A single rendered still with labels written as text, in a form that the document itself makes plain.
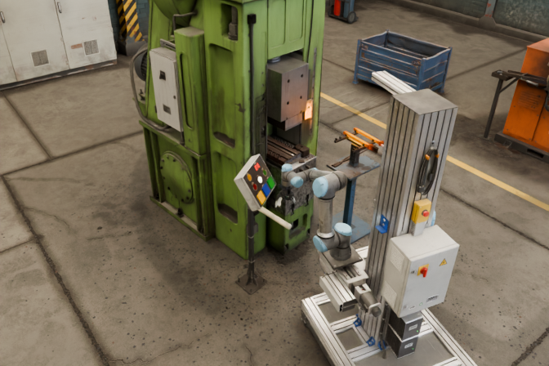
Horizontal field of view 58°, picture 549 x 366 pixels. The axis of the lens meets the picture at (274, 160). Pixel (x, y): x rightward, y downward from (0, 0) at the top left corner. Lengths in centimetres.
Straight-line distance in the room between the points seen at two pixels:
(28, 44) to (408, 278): 682
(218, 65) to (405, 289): 210
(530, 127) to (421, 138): 415
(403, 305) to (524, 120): 407
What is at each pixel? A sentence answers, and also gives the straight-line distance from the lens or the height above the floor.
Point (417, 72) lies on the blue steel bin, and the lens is 737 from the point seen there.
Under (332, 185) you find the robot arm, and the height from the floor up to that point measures 143.
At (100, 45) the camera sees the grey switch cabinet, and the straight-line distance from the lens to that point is 879.
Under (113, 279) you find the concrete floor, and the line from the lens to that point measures 458.
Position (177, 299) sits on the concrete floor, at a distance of 431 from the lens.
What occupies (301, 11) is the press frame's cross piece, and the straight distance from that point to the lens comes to 388.
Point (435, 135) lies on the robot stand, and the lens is 275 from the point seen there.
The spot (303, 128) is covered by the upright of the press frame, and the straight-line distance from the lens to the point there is 432.
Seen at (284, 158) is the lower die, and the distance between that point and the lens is 409.
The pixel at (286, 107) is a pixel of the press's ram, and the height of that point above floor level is 147.
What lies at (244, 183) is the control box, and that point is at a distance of 349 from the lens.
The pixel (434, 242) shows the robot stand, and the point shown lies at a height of 123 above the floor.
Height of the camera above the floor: 315
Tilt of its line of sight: 32 degrees down
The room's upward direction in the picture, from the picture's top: 1 degrees clockwise
